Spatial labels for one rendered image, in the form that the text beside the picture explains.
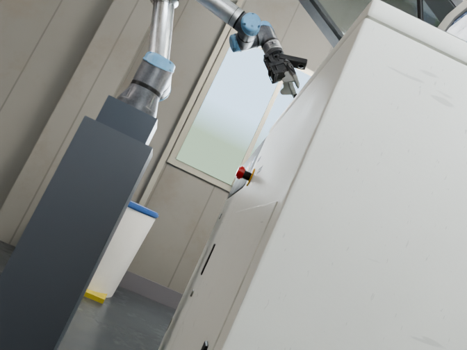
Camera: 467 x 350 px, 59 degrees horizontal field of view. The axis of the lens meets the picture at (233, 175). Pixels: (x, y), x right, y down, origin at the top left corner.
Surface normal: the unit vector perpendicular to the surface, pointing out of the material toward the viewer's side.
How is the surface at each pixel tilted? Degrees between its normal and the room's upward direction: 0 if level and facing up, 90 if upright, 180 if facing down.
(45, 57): 90
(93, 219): 90
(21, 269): 90
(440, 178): 90
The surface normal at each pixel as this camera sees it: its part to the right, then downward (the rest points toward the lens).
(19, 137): 0.20, -0.07
